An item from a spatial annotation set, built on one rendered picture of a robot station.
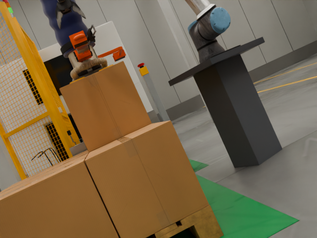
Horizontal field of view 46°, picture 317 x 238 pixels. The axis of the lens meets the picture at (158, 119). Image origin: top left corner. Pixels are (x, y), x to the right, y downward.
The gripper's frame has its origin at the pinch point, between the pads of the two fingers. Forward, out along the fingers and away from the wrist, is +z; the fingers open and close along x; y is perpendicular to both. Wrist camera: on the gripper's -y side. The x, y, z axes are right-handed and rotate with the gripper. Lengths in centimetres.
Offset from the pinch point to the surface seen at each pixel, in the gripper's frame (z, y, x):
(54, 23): -14.5, 33.4, 9.6
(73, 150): 64, 75, 36
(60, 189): 74, -51, 34
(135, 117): 61, 10, -10
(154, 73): -38, 968, -202
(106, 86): 37.6, 10.0, -2.8
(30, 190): 69, -52, 45
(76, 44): 16.5, -22.6, 3.4
